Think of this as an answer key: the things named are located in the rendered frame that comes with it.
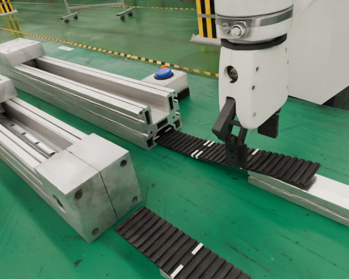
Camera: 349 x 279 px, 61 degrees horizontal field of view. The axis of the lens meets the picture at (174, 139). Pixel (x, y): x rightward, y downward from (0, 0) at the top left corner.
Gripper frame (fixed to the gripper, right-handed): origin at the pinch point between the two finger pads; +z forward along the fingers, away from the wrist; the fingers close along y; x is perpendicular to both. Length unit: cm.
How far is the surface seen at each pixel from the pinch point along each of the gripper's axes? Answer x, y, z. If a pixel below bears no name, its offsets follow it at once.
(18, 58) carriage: 77, -3, -4
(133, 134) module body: 22.8, -5.0, 3.6
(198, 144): 11.9, 0.9, 5.3
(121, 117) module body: 25.3, -5.0, 0.3
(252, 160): -0.3, -0.5, 2.8
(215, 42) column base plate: 200, 251, 82
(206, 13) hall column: 217, 258, 51
